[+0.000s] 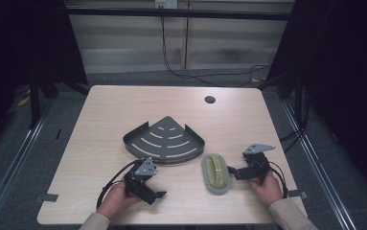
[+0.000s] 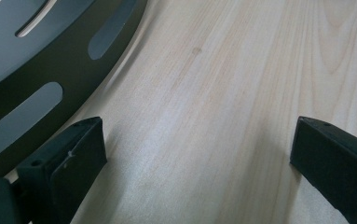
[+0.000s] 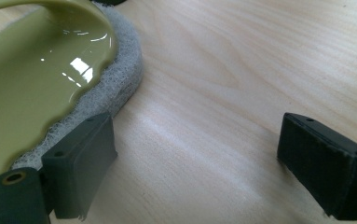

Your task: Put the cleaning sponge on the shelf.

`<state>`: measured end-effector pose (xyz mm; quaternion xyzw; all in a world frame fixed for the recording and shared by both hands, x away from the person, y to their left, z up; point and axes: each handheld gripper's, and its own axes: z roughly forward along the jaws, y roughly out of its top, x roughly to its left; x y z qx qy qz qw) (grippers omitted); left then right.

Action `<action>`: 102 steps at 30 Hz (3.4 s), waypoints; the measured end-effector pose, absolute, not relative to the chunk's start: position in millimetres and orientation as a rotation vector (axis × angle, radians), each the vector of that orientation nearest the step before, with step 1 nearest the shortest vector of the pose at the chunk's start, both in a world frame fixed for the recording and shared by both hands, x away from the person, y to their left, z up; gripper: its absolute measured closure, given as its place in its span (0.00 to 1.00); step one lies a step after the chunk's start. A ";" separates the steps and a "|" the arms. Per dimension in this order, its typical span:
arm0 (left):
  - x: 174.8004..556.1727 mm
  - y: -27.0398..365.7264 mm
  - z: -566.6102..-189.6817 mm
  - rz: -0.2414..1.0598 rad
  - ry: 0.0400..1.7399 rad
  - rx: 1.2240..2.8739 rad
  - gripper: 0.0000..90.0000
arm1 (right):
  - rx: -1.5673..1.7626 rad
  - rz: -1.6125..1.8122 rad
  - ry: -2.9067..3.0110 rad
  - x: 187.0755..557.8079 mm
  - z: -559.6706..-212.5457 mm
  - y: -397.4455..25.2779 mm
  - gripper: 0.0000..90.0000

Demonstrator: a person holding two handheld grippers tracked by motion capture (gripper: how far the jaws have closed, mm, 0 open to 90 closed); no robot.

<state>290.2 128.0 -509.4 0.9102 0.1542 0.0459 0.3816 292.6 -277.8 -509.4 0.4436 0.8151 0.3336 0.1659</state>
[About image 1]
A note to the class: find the dark grey metal corner shelf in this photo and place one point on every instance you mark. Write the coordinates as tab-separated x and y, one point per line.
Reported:
165	142

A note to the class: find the black curtain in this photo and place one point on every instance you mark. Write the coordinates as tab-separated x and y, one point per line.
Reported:
340	64
18	48

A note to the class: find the white wall power outlet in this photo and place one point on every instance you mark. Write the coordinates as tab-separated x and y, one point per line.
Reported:
166	3

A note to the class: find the person's left hand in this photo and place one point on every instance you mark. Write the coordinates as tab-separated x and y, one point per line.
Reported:
116	201

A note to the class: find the black horizontal frame bar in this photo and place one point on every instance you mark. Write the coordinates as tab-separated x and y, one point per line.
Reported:
178	13

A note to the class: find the yellow floor tape piece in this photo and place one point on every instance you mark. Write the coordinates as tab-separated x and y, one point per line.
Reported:
24	101

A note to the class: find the person's right hand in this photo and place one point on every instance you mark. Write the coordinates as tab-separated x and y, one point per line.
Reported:
268	189

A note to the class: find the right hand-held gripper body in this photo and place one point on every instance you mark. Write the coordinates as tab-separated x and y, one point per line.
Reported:
254	166

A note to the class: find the grey soap dish green insert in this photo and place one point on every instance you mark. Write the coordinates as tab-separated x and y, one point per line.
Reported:
216	173

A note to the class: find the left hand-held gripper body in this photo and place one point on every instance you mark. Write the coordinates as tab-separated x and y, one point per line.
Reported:
137	187

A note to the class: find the metal floor rail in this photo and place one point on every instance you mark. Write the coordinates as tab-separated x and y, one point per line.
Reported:
318	166
10	169

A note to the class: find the grey tape strip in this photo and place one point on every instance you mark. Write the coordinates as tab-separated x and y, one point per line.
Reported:
297	194
47	197

